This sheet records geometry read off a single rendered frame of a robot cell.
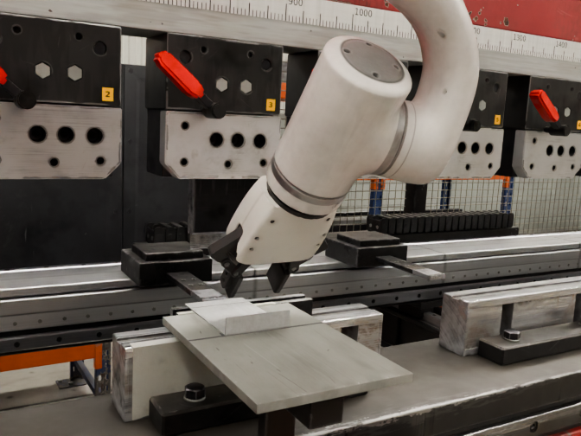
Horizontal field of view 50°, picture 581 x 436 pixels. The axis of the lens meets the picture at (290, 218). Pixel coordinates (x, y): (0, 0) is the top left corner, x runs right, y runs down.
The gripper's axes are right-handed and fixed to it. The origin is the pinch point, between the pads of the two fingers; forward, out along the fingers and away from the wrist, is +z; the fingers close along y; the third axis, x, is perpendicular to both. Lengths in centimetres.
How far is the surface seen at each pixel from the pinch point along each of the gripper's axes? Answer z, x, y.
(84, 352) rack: 168, -85, -16
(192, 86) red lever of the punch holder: -15.9, -14.9, 8.1
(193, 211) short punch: 0.2, -10.8, 4.7
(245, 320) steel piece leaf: 2.4, 4.3, 1.9
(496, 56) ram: -20, -23, -42
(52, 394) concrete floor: 216, -93, -10
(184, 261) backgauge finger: 20.2, -17.7, -1.0
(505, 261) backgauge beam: 28, -17, -80
